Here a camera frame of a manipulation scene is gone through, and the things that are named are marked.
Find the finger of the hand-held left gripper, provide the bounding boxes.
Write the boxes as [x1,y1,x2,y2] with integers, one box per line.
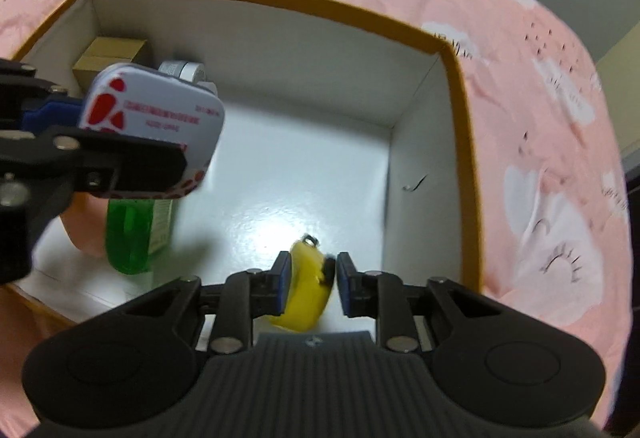
[0,58,85,131]
[0,125,189,195]

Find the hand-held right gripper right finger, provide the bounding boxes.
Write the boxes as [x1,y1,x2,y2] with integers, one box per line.
[336,252,502,353]

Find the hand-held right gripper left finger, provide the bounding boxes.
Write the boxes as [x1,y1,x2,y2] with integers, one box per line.
[122,251,294,354]

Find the yellow black plastic gadget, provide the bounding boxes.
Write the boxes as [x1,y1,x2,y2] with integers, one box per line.
[265,234,338,333]

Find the pink bottle orange cap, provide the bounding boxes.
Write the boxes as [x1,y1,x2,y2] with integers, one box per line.
[59,193,109,260]

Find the white tin red paw prints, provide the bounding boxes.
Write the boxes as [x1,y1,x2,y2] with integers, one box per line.
[77,63,226,199]

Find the green bottle with label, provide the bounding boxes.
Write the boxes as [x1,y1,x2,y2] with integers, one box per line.
[104,197,177,275]

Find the gold square box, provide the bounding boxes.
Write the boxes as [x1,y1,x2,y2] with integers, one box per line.
[72,37,153,94]

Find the orange cardboard box white inside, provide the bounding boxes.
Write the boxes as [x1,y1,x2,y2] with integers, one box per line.
[7,0,487,336]

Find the clear bottle white cap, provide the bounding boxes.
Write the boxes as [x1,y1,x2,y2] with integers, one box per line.
[158,60,212,88]

